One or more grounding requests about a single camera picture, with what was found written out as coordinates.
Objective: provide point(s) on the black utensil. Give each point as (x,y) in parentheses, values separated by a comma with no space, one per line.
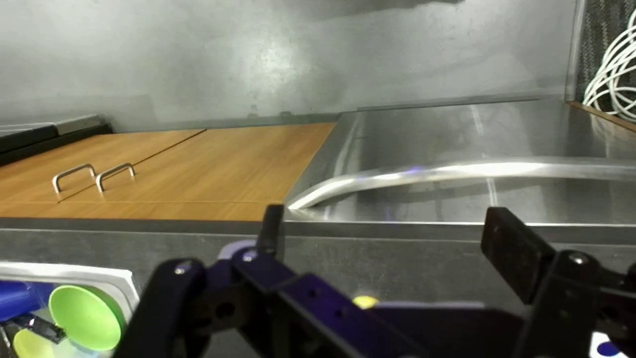
(40,327)

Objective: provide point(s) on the yellow-green bowl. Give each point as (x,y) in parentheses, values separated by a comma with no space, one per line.
(32,347)

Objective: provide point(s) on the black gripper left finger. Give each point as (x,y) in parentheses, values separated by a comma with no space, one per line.
(199,312)

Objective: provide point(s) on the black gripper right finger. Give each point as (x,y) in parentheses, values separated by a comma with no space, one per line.
(569,306)

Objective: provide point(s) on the blue plastic dish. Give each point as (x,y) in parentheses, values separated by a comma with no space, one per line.
(20,300)

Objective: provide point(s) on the stainless steel dishwasher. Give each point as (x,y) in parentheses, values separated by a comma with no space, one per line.
(429,141)

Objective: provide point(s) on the green bowl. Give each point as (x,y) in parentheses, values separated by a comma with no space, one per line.
(86,320)

